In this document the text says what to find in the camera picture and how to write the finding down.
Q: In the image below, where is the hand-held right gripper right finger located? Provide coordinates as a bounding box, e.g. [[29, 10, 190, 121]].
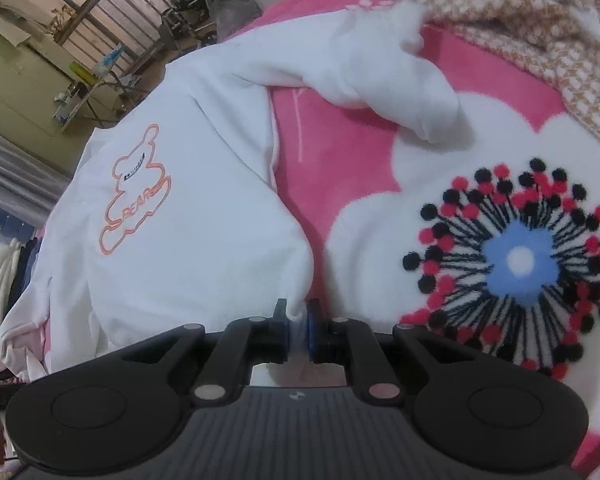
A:
[[306, 298, 481, 406]]

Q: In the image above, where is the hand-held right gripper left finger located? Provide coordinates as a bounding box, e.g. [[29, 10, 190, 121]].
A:
[[117, 298, 289, 408]]

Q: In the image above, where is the white sweatshirt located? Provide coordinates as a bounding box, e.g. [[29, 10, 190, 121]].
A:
[[0, 2, 468, 386]]

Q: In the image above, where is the pink floral blanket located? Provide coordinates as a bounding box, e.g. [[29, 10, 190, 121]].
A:
[[40, 0, 600, 480]]

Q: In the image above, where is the blue water jug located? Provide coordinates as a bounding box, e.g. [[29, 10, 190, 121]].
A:
[[0, 201, 36, 243]]

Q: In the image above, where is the grey curtain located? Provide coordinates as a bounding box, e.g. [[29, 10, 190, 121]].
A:
[[0, 125, 73, 226]]

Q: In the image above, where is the folding table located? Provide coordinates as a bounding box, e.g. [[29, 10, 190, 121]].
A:
[[52, 42, 166, 133]]

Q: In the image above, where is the beige houndstooth blanket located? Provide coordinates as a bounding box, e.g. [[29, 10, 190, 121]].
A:
[[380, 0, 600, 148]]

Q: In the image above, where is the cardboard box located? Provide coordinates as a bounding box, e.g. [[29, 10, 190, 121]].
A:
[[0, 0, 86, 46]]

